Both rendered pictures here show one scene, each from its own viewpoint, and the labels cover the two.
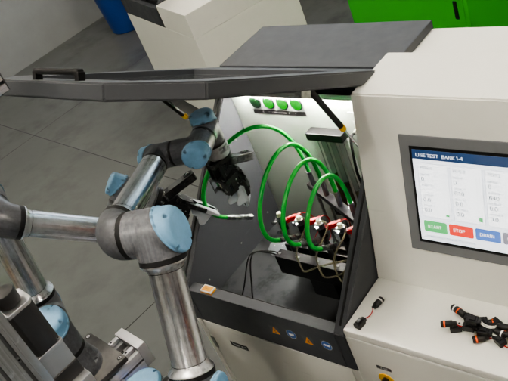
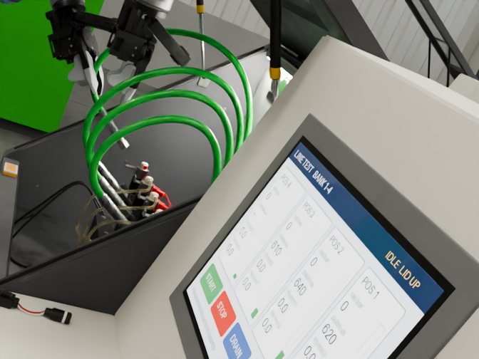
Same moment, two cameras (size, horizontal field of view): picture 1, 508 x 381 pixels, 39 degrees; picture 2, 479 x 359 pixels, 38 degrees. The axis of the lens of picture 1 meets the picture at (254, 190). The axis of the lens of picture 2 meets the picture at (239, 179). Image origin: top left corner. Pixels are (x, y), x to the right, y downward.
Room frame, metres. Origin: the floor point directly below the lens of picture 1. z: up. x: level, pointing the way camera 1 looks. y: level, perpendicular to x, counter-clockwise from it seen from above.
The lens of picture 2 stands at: (0.64, -0.66, 1.59)
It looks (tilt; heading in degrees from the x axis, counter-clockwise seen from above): 16 degrees down; 18
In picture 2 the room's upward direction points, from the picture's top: 24 degrees clockwise
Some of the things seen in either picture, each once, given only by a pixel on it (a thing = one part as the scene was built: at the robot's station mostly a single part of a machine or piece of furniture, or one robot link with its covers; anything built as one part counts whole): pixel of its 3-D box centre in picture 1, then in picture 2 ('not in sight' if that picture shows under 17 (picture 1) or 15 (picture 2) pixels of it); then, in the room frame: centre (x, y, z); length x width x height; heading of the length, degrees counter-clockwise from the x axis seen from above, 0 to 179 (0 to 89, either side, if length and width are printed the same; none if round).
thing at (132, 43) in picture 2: (225, 172); (137, 33); (1.87, 0.06, 1.39); 0.09 x 0.08 x 0.12; 130
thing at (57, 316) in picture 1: (54, 331); not in sight; (1.74, 0.72, 1.20); 0.13 x 0.12 x 0.14; 16
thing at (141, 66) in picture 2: (242, 183); (139, 67); (1.87, 0.02, 1.33); 0.05 x 0.02 x 0.09; 40
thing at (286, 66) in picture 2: (293, 94); (307, 81); (2.09, -0.25, 1.43); 0.54 x 0.03 x 0.02; 40
